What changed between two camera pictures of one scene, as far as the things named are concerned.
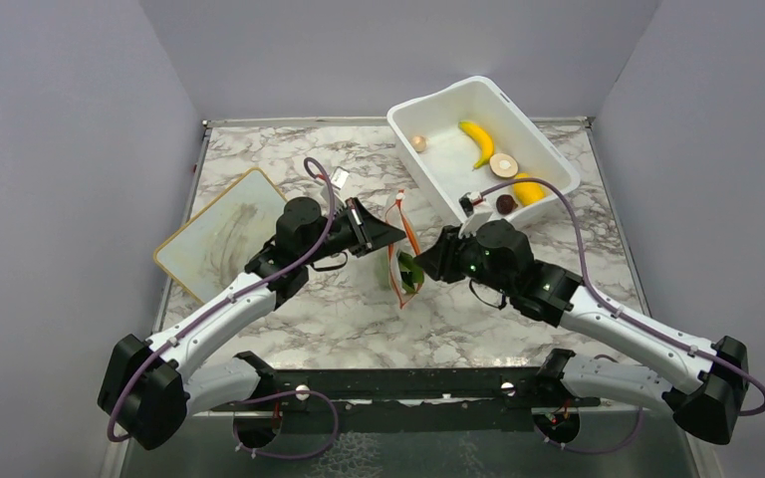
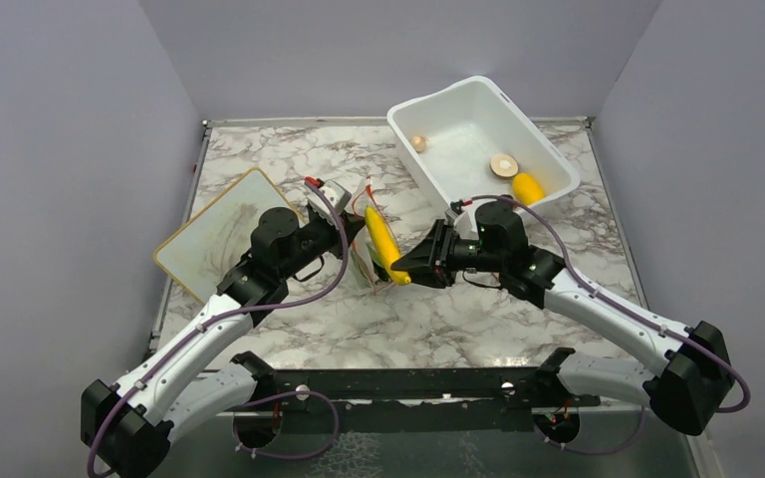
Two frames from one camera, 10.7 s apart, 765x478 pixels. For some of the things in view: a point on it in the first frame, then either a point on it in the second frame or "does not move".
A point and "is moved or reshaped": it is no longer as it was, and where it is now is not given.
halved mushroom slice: x=503 y=165 does not move
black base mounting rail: x=440 y=400 does not move
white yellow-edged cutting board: x=211 y=250 does not move
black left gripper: x=374 y=234 does not move
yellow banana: x=487 y=140 → x=383 y=245
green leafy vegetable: x=410 y=274 is moved or reshaped
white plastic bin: x=470 y=136 does not move
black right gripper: x=439 y=261 does not move
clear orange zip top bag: x=397 y=218 → x=377 y=244
